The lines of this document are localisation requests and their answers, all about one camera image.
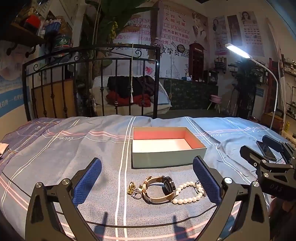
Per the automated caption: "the green floral counter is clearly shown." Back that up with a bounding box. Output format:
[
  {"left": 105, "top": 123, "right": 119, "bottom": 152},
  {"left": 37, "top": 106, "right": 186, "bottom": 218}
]
[{"left": 163, "top": 78, "right": 218, "bottom": 110}]

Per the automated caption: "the pink stool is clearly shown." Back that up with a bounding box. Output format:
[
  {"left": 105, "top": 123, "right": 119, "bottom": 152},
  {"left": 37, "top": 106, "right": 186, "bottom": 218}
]
[{"left": 207, "top": 95, "right": 222, "bottom": 113}]

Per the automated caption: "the black iron bed frame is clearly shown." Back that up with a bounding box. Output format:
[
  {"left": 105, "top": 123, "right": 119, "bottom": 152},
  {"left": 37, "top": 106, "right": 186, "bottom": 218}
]
[{"left": 21, "top": 44, "right": 161, "bottom": 121}]

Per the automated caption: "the wooden wall shelf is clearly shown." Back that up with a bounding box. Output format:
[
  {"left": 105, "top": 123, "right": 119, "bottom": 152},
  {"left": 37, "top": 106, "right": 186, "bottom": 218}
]
[{"left": 1, "top": 23, "right": 45, "bottom": 58}]

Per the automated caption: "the grey box with pink interior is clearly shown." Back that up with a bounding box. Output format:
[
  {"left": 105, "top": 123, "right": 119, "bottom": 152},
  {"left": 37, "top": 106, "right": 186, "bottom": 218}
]
[{"left": 132, "top": 126, "right": 207, "bottom": 169}]

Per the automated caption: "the watch with tan strap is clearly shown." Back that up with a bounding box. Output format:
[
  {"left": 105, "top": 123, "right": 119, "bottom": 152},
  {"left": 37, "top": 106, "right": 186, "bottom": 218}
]
[{"left": 142, "top": 176, "right": 177, "bottom": 204}]

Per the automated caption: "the red phone booth cabinet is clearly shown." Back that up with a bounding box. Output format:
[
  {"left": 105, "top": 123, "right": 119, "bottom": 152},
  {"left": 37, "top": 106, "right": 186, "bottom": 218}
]
[{"left": 188, "top": 43, "right": 204, "bottom": 81}]

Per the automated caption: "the gold leaf brooch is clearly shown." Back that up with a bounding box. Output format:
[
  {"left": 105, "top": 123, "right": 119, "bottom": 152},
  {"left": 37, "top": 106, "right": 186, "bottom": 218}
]
[{"left": 127, "top": 182, "right": 136, "bottom": 195}]

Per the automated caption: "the black smartphone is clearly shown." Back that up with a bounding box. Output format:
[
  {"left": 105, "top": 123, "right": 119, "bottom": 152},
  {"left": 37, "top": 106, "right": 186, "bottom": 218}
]
[{"left": 256, "top": 141, "right": 277, "bottom": 162}]

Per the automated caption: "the white pearl bracelet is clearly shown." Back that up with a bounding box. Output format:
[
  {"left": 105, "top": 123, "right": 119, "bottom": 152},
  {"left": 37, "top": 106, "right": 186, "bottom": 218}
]
[{"left": 171, "top": 181, "right": 206, "bottom": 205}]

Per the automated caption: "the white floor lamp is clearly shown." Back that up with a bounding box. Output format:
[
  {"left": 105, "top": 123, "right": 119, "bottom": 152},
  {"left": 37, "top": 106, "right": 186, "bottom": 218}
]
[{"left": 224, "top": 43, "right": 280, "bottom": 130}]

